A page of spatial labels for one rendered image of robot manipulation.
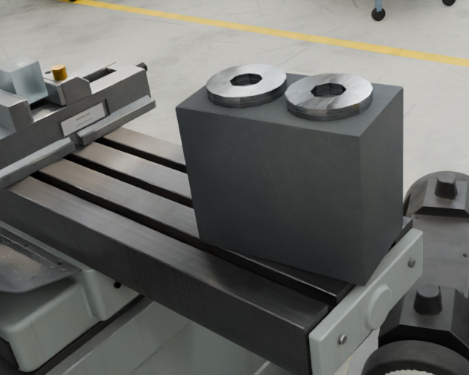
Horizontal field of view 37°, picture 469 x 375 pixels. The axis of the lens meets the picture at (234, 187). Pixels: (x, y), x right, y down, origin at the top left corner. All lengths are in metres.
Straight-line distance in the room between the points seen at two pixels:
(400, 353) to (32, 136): 0.67
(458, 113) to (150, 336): 2.25
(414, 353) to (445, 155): 1.77
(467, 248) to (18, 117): 0.83
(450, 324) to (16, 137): 0.74
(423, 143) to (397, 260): 2.12
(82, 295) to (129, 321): 0.11
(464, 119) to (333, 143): 2.46
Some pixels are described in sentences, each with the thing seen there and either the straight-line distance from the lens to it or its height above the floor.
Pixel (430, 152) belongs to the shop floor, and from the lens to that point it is 2.87.
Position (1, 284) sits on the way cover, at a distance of 0.96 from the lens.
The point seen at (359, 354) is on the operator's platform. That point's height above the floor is 0.40.
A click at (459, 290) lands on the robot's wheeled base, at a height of 0.59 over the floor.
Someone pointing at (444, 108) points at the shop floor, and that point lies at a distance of 3.22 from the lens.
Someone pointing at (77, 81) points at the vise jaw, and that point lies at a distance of 1.14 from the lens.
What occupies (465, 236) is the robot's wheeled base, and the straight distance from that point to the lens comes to 1.40.
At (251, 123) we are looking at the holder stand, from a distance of 0.72.
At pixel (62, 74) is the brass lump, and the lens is 1.13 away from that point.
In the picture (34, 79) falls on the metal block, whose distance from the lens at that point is 1.13.
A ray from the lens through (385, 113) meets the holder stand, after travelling 0.72.
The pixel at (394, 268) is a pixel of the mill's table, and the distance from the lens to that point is 0.83.
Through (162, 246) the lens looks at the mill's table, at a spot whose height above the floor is 0.92.
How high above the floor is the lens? 1.42
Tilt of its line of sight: 31 degrees down
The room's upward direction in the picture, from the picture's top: 8 degrees counter-clockwise
